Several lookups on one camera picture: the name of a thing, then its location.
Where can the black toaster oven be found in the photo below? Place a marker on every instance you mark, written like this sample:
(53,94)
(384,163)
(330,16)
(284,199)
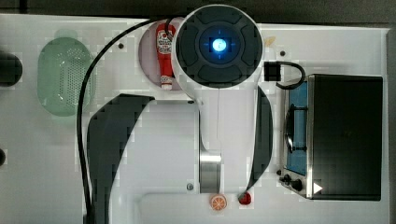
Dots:
(343,139)

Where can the pink oval plate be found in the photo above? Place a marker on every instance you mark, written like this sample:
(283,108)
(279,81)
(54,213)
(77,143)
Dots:
(148,55)

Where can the black cylindrical cup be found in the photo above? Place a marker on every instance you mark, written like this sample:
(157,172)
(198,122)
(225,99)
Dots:
(10,69)

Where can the green perforated colander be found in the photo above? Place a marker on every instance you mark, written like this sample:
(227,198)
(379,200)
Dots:
(62,66)

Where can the yellow banana toy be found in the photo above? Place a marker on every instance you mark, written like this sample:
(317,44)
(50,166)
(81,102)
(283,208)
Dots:
(268,41)

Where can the orange slice toy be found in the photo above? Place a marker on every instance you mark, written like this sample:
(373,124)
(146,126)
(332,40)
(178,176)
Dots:
(218,202)

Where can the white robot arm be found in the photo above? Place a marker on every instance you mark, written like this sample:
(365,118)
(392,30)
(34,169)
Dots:
(217,58)

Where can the red ketchup bottle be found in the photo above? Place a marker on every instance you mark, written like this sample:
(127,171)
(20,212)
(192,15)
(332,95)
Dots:
(164,48)

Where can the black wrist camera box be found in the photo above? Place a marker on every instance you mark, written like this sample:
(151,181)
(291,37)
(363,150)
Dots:
(272,71)

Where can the oven door with black handle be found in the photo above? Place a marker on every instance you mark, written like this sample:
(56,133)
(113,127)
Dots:
(295,134)

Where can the red strawberry toy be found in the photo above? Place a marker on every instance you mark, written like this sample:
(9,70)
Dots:
(244,198)

